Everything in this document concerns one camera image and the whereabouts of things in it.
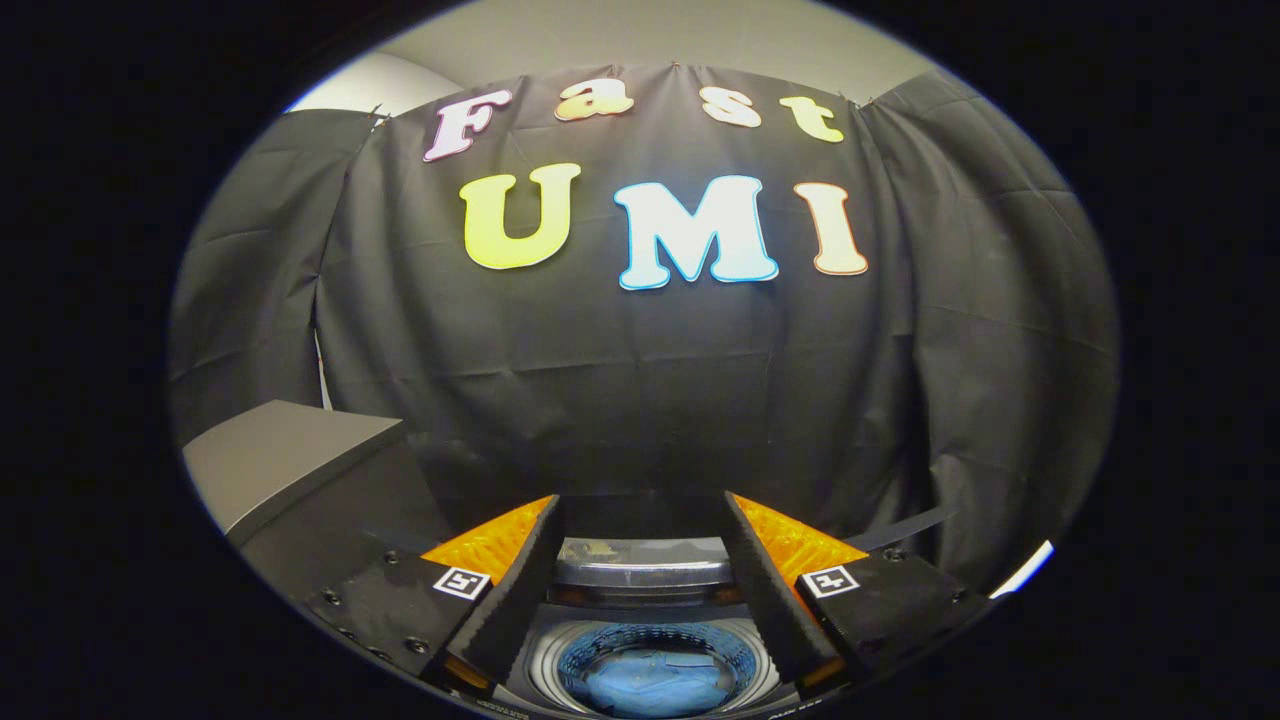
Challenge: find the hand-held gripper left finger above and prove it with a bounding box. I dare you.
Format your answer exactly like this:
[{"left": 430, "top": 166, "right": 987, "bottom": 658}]
[{"left": 305, "top": 495, "right": 564, "bottom": 693}]

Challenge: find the dark grey washing machine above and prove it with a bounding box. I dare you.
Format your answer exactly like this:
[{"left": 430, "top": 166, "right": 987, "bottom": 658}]
[{"left": 470, "top": 598, "right": 831, "bottom": 720}]

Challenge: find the dark washing machine lid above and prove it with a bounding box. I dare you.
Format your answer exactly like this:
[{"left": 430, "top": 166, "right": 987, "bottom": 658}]
[{"left": 545, "top": 493, "right": 956, "bottom": 607}]

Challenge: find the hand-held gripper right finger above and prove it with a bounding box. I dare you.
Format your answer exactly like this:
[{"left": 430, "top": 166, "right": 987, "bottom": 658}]
[{"left": 720, "top": 490, "right": 991, "bottom": 698}]

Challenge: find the light blue polo shirt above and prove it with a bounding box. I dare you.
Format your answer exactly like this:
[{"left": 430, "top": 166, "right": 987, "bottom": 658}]
[{"left": 575, "top": 650, "right": 737, "bottom": 717}]

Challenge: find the grey cabinet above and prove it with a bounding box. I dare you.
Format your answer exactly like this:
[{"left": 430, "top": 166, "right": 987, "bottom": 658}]
[{"left": 183, "top": 400, "right": 453, "bottom": 603}]

